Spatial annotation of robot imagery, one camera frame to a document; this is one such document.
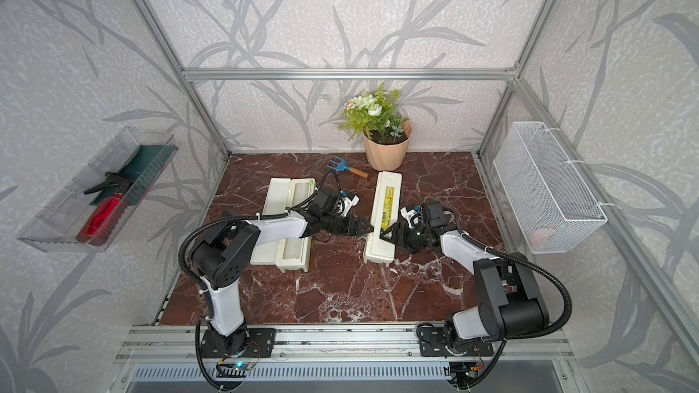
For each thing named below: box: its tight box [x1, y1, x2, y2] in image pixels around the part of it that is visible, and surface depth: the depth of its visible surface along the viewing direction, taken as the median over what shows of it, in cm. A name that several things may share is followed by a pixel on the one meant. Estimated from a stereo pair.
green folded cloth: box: [91, 144, 177, 207], surface depth 72 cm
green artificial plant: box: [338, 81, 408, 144], surface depth 98 cm
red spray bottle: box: [75, 171, 133, 246], surface depth 61 cm
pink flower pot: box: [362, 120, 414, 172], surface depth 108 cm
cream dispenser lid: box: [363, 171, 404, 268], surface depth 91 cm
